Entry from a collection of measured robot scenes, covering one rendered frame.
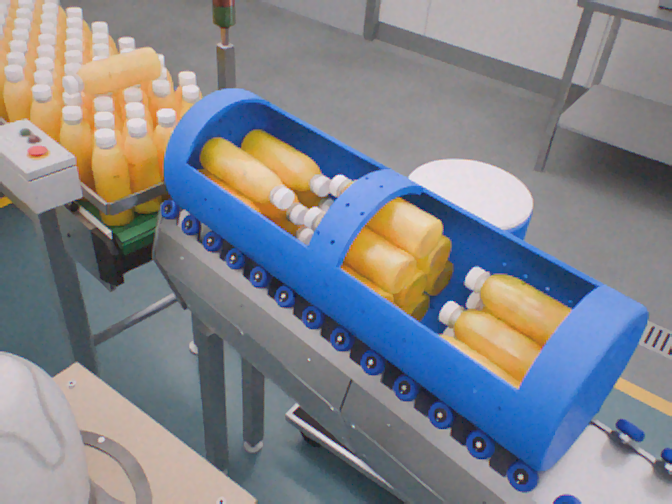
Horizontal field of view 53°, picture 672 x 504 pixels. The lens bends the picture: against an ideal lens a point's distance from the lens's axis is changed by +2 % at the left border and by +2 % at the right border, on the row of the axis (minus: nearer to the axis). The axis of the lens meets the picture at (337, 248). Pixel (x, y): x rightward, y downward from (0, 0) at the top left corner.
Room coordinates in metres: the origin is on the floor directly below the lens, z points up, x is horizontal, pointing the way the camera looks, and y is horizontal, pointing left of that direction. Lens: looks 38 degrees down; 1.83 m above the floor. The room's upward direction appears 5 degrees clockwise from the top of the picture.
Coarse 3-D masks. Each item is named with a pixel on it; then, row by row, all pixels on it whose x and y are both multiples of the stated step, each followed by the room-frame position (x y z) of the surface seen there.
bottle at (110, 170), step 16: (96, 144) 1.20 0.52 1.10; (112, 144) 1.21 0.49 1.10; (96, 160) 1.19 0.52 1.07; (112, 160) 1.19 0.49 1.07; (96, 176) 1.18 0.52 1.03; (112, 176) 1.18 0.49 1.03; (128, 176) 1.22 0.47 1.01; (96, 192) 1.19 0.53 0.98; (112, 192) 1.18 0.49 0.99; (128, 192) 1.20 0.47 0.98; (112, 224) 1.18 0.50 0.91
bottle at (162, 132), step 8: (176, 120) 1.33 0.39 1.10; (160, 128) 1.31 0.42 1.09; (168, 128) 1.31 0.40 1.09; (152, 136) 1.32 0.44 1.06; (160, 136) 1.30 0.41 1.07; (168, 136) 1.30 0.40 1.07; (160, 144) 1.30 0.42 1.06; (160, 152) 1.29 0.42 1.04; (160, 160) 1.30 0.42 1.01; (160, 168) 1.30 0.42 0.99; (160, 176) 1.30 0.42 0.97; (168, 192) 1.29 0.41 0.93
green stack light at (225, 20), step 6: (234, 6) 1.77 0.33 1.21; (216, 12) 1.75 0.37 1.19; (222, 12) 1.75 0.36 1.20; (228, 12) 1.76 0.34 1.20; (234, 12) 1.77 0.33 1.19; (216, 18) 1.75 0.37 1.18; (222, 18) 1.75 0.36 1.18; (228, 18) 1.75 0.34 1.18; (234, 18) 1.77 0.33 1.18; (216, 24) 1.75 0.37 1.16; (222, 24) 1.75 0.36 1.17; (228, 24) 1.75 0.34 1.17
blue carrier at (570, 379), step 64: (192, 128) 1.13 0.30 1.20; (256, 128) 1.29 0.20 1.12; (192, 192) 1.05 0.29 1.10; (384, 192) 0.92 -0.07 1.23; (256, 256) 0.94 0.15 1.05; (320, 256) 0.84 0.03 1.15; (512, 256) 0.90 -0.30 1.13; (384, 320) 0.74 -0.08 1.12; (576, 320) 0.66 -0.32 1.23; (640, 320) 0.70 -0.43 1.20; (448, 384) 0.65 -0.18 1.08; (576, 384) 0.58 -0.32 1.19; (512, 448) 0.58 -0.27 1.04
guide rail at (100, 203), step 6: (0, 120) 1.46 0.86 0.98; (84, 186) 1.21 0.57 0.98; (84, 192) 1.21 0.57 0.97; (90, 192) 1.19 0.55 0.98; (90, 198) 1.20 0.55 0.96; (96, 198) 1.18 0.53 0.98; (102, 198) 1.18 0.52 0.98; (96, 204) 1.18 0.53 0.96; (102, 204) 1.16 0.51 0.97; (102, 210) 1.17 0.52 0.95; (108, 210) 1.16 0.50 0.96
